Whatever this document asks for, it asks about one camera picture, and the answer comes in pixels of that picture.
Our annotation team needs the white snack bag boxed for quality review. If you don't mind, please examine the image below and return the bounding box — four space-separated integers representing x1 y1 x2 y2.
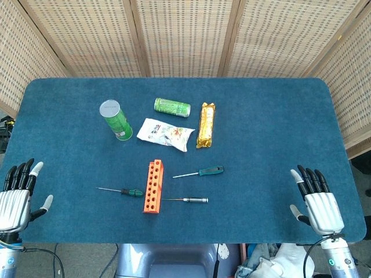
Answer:
136 118 196 153

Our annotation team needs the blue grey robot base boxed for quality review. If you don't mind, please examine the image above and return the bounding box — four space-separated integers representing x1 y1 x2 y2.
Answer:
115 243 241 278

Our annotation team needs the blue felt table mat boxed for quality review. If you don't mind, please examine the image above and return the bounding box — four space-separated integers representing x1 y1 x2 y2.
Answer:
0 77 368 244

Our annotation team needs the green drink can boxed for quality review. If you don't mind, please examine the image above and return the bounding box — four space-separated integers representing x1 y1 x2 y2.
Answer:
154 97 192 119

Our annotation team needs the metal handled precision screwdriver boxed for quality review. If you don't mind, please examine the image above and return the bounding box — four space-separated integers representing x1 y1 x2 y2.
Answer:
161 197 209 203

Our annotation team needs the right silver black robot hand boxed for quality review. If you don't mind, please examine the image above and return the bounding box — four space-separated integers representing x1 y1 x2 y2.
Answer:
289 164 345 236

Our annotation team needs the small green black screwdriver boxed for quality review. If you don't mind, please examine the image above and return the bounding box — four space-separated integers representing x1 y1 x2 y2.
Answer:
96 186 145 199

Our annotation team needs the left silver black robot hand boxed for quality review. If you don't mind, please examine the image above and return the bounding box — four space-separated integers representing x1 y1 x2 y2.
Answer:
0 158 54 234

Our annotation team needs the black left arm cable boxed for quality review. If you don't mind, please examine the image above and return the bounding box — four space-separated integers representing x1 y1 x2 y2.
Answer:
17 247 65 278

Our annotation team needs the orange tool holder block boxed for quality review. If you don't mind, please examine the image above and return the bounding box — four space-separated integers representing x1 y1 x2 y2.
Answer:
143 159 165 215

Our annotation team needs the teal handled screwdriver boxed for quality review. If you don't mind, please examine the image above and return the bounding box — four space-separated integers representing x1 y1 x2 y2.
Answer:
172 165 225 179

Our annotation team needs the black equipment with cables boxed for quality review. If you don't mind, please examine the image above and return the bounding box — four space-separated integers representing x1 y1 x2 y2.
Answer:
0 115 15 154

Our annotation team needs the gold foil biscuit pack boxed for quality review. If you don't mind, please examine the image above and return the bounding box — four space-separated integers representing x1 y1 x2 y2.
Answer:
196 102 216 149

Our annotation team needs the white perforated plate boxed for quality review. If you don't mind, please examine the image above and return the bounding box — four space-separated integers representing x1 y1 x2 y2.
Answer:
217 243 230 261

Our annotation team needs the white crumpled cloth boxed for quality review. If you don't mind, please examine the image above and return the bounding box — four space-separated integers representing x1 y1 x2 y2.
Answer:
236 243 317 278

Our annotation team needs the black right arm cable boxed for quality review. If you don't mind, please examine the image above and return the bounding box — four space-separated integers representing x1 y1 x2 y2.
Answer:
303 235 345 278

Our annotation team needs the green chips tube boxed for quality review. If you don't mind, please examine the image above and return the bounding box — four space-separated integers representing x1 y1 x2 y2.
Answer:
99 99 134 142

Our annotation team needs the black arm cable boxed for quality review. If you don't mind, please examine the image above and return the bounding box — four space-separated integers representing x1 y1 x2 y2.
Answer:
303 235 345 278
17 247 65 278

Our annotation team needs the woven bamboo screen panel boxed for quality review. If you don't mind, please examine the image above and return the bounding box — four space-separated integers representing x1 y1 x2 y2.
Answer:
17 0 150 78
123 0 241 78
217 0 371 78
303 8 371 160
0 0 72 118

